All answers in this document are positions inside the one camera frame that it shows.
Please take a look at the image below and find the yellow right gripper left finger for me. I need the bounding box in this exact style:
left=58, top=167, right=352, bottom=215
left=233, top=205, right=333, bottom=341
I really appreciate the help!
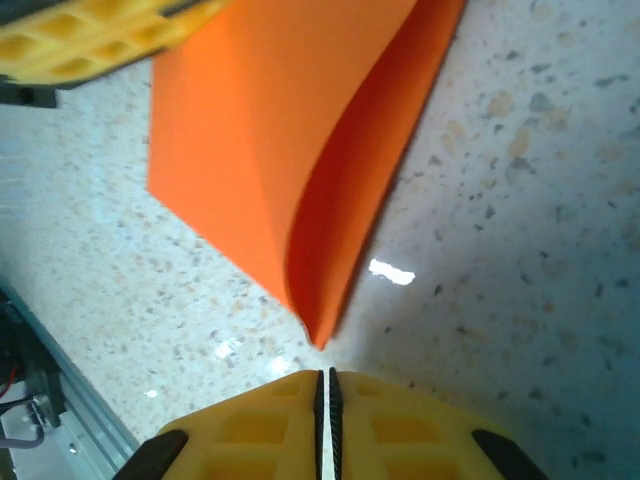
left=112, top=368, right=325, bottom=480

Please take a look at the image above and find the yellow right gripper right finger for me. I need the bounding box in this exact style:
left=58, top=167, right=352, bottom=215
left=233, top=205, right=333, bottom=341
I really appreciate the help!
left=326, top=367, right=551, bottom=480

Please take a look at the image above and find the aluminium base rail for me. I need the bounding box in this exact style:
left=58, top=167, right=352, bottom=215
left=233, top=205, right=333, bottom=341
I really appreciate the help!
left=0, top=277, right=141, bottom=480

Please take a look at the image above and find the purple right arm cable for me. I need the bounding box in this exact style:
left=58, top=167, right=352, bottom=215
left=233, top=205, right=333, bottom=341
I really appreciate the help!
left=0, top=432, right=46, bottom=451

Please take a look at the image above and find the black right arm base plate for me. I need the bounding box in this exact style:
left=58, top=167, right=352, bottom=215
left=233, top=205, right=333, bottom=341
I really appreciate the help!
left=0, top=288, right=67, bottom=431

